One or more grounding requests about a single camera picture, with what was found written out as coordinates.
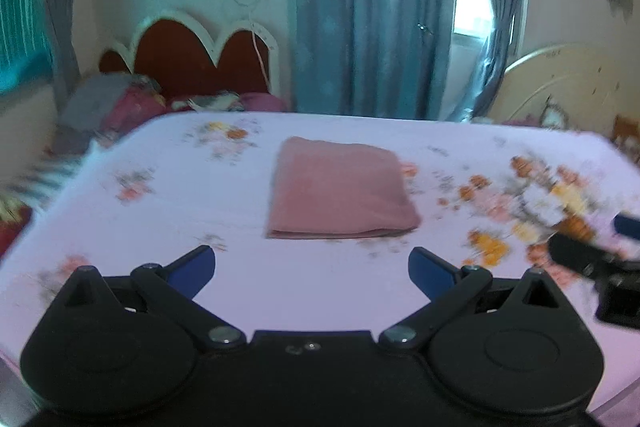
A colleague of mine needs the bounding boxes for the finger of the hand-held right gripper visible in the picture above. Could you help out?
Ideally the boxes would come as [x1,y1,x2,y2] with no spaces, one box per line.
[547,231,640,280]
[614,213,640,239]

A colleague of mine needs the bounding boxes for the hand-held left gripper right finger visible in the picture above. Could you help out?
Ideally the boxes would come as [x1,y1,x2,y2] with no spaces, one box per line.
[378,247,574,352]

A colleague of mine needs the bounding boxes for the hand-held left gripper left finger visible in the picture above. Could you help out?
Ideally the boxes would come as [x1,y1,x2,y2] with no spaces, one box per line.
[49,245,247,353]

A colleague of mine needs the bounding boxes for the pink knit sweater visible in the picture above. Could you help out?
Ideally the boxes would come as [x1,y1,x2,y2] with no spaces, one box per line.
[265,136,422,240]

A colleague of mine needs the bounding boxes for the pile of clothes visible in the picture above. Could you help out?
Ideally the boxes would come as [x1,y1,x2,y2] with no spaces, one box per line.
[50,74,169,158]

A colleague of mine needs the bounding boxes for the floral pink bedsheet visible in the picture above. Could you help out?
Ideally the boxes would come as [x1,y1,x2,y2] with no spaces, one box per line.
[0,112,640,427]

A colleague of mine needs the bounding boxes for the patterned cloth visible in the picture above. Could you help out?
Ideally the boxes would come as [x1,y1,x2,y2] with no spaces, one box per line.
[170,91,246,113]

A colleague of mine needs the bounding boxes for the cream arched headboard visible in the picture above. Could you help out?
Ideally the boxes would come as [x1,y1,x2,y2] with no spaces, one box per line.
[487,44,639,128]

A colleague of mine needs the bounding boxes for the striped cloth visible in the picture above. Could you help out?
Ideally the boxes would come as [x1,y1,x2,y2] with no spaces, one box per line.
[0,154,96,219]

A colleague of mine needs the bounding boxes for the maroon pillow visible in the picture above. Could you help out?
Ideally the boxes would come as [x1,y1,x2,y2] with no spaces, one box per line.
[240,93,289,113]

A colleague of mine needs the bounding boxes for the red heart-shaped headboard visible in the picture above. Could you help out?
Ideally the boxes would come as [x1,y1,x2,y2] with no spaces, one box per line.
[98,8,281,100]

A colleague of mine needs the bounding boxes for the wide blue curtain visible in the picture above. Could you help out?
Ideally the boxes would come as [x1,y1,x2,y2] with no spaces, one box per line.
[292,0,458,120]

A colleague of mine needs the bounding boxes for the teal curtain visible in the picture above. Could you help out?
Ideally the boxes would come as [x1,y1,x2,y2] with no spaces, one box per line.
[0,0,56,94]

